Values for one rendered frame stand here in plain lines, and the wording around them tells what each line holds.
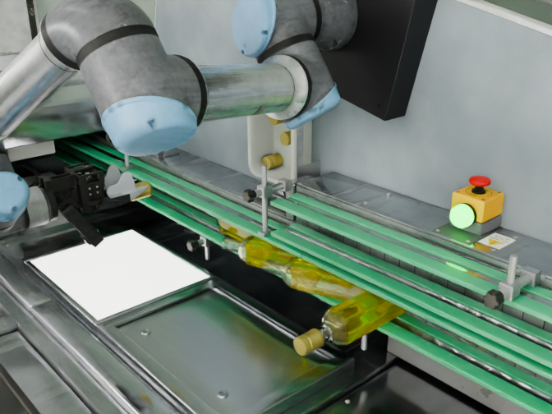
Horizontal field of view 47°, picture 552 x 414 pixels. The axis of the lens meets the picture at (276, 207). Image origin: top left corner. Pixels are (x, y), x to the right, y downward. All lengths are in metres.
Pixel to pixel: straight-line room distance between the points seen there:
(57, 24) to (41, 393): 0.77
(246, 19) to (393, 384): 0.77
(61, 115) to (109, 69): 1.22
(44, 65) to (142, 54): 0.18
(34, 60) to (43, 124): 1.06
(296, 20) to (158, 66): 0.42
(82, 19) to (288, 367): 0.78
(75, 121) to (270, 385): 1.14
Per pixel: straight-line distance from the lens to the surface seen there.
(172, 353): 1.38
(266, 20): 1.19
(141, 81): 0.85
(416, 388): 1.35
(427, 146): 1.36
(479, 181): 1.24
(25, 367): 1.50
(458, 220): 1.22
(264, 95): 1.06
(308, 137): 1.53
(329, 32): 1.31
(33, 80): 1.02
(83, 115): 2.10
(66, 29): 0.92
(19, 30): 4.94
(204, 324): 1.46
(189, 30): 1.94
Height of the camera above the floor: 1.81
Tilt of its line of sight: 37 degrees down
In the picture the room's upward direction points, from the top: 108 degrees counter-clockwise
